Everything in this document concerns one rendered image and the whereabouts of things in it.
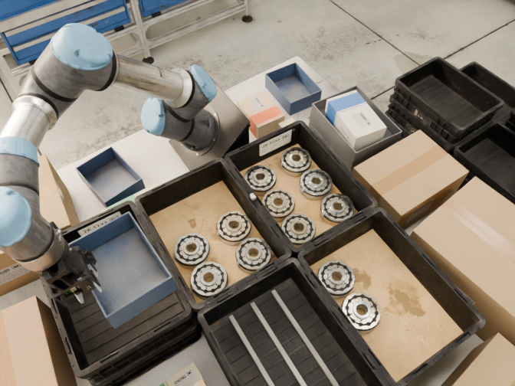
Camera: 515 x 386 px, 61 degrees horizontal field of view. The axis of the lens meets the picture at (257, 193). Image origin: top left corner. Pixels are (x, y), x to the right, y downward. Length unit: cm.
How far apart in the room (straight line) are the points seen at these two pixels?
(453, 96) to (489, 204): 102
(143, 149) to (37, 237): 105
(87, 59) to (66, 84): 8
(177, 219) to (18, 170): 69
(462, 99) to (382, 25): 138
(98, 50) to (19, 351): 77
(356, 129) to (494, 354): 77
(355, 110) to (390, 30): 203
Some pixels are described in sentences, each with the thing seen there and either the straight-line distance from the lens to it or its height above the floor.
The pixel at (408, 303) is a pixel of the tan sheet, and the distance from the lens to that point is 129.
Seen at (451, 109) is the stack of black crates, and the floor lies 49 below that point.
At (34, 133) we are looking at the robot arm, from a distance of 103.
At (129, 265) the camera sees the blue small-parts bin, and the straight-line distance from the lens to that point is 105.
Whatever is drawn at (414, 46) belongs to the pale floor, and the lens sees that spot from 346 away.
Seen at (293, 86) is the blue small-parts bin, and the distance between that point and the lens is 192.
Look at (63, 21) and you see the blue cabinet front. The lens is 291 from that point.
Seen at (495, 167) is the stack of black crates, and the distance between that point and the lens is 230.
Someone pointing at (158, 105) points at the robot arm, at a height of 104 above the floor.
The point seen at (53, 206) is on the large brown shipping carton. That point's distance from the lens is 143.
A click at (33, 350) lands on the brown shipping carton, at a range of 130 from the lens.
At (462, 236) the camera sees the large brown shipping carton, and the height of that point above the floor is 90.
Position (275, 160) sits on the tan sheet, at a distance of 148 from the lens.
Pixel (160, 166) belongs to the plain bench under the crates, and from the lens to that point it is 167.
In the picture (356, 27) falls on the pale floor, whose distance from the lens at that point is 353.
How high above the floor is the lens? 199
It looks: 56 degrees down
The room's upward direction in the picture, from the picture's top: 1 degrees counter-clockwise
